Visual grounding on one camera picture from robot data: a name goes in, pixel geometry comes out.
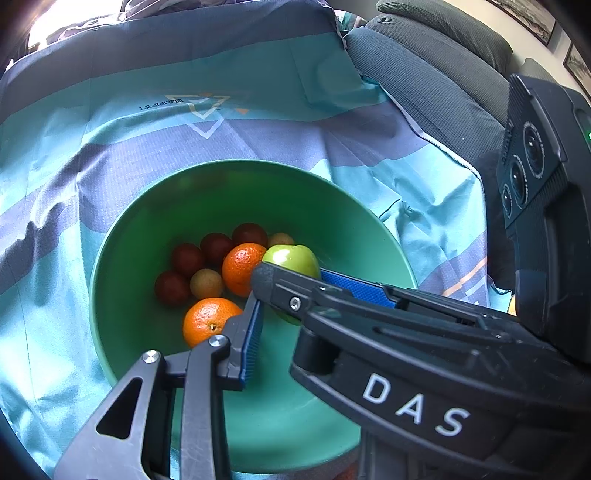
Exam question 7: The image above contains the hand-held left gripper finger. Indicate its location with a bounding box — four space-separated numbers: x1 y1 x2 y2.
53 294 265 480

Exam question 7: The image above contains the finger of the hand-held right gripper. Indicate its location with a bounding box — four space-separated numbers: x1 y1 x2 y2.
250 262 399 326
320 268 482 320

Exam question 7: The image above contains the green apple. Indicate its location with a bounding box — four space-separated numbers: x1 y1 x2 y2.
262 244 322 325

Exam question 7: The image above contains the deep orange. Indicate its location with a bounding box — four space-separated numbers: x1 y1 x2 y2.
222 242 269 298

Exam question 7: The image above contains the green bowl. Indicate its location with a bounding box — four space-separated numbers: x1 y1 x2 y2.
89 159 419 474

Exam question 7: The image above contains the light orange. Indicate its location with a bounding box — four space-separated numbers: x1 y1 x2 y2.
182 298 245 350

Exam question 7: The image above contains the dark red plum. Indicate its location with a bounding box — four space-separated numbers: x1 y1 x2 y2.
231 222 269 250
154 270 191 306
171 243 206 278
199 233 234 268

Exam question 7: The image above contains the grey sofa cushion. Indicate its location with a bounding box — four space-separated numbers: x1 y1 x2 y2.
344 0 519 178

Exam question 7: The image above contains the printed blue blanket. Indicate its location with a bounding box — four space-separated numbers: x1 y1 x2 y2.
0 0 514 480

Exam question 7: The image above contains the framed picture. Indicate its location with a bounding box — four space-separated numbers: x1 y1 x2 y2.
563 43 591 89
487 0 558 46

